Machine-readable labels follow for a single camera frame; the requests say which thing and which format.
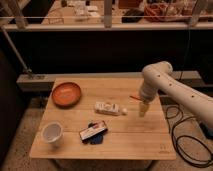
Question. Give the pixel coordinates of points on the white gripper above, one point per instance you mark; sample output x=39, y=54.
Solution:
x=143, y=108

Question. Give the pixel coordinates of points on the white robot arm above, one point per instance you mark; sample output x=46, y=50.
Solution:
x=157, y=77

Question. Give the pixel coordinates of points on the orange carrot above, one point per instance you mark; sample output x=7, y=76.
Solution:
x=136, y=98

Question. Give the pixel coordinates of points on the white plastic bottle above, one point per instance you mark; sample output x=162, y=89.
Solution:
x=109, y=109

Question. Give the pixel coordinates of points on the white red box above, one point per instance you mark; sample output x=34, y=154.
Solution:
x=97, y=128

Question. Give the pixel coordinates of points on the dark blue cloth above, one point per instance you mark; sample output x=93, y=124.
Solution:
x=97, y=138

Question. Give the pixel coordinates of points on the orange round plate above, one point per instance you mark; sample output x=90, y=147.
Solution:
x=66, y=94

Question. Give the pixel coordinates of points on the black object on shelf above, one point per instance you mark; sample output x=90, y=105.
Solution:
x=132, y=16

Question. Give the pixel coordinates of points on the clear plastic cup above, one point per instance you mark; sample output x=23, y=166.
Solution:
x=52, y=133

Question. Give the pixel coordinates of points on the red basket on shelf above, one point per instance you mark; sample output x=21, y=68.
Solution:
x=162, y=12

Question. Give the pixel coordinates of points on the metal diagonal pole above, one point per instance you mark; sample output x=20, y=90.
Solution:
x=26, y=69

